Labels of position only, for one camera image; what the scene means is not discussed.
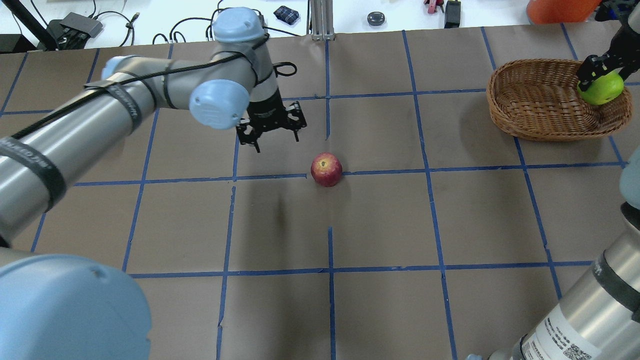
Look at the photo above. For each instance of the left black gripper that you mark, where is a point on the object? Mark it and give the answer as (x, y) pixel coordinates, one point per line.
(266, 109)

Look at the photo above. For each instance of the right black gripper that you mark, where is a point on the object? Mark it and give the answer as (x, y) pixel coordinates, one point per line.
(598, 65)

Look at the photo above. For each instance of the green apple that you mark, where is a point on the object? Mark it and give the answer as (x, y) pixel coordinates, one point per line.
(603, 90)

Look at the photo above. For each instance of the red yellow apple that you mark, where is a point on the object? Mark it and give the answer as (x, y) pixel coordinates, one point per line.
(326, 169)

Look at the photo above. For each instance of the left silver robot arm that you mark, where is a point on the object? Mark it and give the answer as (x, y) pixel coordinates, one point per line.
(69, 307)

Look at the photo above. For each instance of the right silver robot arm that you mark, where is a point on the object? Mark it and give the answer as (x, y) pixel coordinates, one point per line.
(598, 318)

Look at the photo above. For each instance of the wicker basket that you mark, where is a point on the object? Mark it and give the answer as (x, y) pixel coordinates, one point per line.
(538, 100)

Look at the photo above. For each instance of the orange round object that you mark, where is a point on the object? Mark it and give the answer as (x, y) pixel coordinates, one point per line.
(560, 11)

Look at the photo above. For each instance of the dark blue pouch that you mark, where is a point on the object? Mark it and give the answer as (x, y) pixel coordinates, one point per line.
(287, 15)

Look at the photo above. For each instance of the black power adapter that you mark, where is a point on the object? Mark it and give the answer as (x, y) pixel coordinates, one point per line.
(453, 11)

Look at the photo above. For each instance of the black round puck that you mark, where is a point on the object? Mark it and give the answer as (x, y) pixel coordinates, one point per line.
(376, 19)

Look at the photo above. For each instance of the grey usb hub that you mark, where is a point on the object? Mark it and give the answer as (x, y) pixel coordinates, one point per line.
(74, 31)

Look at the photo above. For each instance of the aluminium frame post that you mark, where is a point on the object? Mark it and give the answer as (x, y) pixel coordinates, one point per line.
(321, 21)

